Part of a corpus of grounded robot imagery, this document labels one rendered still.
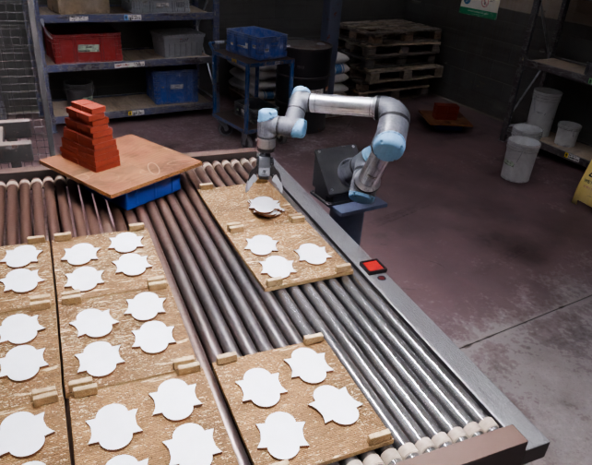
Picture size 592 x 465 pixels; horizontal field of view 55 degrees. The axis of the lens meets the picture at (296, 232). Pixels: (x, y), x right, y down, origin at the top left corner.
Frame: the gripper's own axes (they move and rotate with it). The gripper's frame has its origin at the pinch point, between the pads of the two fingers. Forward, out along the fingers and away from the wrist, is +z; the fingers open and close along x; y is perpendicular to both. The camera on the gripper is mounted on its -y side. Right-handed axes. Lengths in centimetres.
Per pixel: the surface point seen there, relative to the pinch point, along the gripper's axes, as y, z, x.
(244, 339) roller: -81, 10, 7
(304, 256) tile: -35.8, 7.9, -14.9
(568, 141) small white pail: 323, 82, -322
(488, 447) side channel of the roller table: -124, 7, -53
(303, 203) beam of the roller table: 14.5, 10.8, -18.7
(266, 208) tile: -3.7, 4.6, -1.0
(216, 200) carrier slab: 10.3, 8.9, 20.4
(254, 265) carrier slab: -41.6, 8.8, 3.9
